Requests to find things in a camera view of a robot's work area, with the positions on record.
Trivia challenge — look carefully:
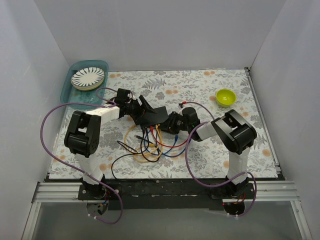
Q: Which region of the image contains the floral patterned table mat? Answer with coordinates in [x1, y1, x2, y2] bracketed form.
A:
[48, 69, 280, 180]

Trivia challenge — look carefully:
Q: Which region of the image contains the red ethernet cable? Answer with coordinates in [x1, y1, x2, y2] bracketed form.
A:
[149, 126, 191, 148]

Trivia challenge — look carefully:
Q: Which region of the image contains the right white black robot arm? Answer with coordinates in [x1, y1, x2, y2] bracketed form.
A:
[159, 107, 257, 199]

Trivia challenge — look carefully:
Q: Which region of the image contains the yellow ethernet cable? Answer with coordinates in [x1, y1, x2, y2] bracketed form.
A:
[123, 124, 163, 164]

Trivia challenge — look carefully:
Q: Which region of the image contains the blue ethernet cable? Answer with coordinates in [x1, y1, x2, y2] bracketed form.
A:
[139, 128, 191, 158]
[159, 134, 180, 157]

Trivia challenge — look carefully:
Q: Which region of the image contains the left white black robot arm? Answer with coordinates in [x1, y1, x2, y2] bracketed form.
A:
[64, 93, 157, 200]

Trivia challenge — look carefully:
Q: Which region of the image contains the black network switch box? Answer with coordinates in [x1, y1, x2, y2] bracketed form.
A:
[135, 106, 168, 129]

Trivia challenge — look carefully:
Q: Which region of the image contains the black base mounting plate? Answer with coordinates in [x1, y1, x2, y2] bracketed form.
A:
[77, 178, 255, 211]

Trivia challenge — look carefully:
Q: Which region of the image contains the striped white plate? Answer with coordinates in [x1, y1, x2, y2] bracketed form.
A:
[70, 67, 105, 91]

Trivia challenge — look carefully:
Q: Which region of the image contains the aluminium frame rail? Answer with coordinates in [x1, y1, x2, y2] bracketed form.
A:
[22, 179, 312, 240]

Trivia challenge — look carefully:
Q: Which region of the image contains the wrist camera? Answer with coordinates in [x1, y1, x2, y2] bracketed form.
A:
[114, 88, 132, 105]
[182, 107, 201, 132]

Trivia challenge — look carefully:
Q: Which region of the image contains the teal plastic tray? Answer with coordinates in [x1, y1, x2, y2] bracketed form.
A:
[60, 60, 109, 105]

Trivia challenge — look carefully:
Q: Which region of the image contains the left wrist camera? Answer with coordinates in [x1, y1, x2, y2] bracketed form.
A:
[114, 88, 132, 105]

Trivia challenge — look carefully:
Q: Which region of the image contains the lime green bowl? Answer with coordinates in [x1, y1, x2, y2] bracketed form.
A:
[216, 89, 237, 107]

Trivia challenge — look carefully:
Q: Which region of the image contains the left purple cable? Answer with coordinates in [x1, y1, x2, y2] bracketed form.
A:
[40, 87, 124, 226]

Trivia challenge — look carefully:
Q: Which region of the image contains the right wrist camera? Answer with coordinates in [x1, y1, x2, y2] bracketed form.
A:
[182, 107, 201, 132]

